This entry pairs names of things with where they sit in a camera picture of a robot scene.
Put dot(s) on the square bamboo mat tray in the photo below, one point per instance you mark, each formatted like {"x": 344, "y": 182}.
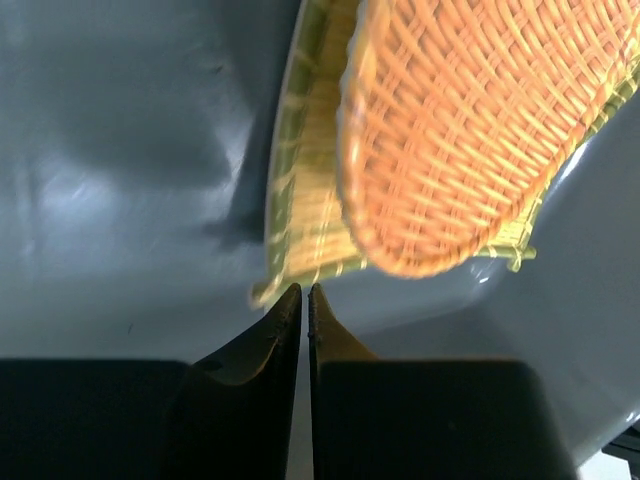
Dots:
{"x": 306, "y": 234}

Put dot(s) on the round orange wicker basket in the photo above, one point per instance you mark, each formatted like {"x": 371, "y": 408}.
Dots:
{"x": 454, "y": 115}

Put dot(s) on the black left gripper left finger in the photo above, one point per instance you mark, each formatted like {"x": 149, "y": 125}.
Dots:
{"x": 226, "y": 416}

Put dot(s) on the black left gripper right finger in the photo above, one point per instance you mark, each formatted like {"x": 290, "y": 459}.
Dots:
{"x": 424, "y": 419}

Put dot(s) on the grey plastic bin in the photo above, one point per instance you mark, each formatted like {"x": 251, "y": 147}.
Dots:
{"x": 134, "y": 149}

